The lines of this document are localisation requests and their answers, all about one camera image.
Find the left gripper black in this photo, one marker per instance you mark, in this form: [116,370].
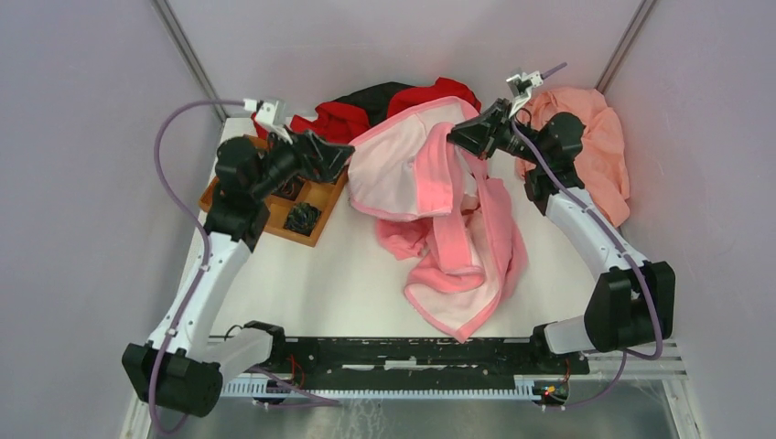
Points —
[328,158]

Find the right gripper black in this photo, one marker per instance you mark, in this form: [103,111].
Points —
[477,135]

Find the pink jacket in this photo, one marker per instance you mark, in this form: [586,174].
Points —
[438,205]

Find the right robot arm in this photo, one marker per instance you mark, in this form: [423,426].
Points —
[631,308]

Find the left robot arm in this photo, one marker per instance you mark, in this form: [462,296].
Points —
[206,273]

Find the red and black jacket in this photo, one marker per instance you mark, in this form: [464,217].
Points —
[347,117]

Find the rolled tie orange pattern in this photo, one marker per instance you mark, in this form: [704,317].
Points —
[291,189]

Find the wooden compartment tray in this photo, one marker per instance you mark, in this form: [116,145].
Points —
[240,202]

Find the rolled tie green leaves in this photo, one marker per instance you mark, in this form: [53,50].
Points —
[302,218]

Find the peach orange garment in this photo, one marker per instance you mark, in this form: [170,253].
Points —
[601,165]

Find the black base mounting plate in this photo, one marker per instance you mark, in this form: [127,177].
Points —
[416,364]

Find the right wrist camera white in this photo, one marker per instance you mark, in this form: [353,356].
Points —
[522,85]

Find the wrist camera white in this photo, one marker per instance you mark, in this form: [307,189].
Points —
[267,117]
[522,85]

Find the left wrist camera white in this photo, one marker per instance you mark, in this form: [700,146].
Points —
[267,117]

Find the aluminium rail frame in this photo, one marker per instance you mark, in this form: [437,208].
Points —
[262,386]

